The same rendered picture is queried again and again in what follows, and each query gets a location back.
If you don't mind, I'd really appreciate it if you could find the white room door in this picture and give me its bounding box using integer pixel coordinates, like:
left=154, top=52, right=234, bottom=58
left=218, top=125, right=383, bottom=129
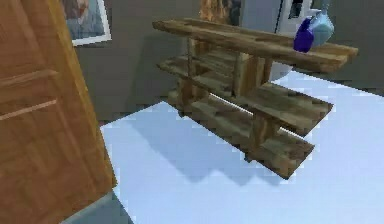
left=274, top=0, right=322, bottom=38

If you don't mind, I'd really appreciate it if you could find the dark blue vase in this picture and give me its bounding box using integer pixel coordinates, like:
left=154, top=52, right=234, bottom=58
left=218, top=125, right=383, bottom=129
left=293, top=17, right=316, bottom=54

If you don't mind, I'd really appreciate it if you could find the orange brown wooden post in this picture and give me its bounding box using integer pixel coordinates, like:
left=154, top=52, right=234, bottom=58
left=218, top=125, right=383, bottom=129
left=199, top=0, right=232, bottom=25

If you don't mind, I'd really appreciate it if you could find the pale blue vase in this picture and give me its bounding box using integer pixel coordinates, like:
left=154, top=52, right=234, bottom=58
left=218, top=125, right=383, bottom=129
left=309, top=9, right=335, bottom=48

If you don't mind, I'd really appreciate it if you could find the white framed wall picture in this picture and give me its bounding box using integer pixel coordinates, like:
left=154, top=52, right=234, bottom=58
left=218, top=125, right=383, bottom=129
left=60, top=0, right=113, bottom=47

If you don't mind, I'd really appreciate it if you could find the brown wooden room door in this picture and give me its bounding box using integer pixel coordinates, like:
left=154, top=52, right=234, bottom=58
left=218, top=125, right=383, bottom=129
left=0, top=0, right=118, bottom=224

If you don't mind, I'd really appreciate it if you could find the brown wooden shelf unit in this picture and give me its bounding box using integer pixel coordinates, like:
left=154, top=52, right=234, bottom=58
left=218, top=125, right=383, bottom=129
left=152, top=17, right=360, bottom=181

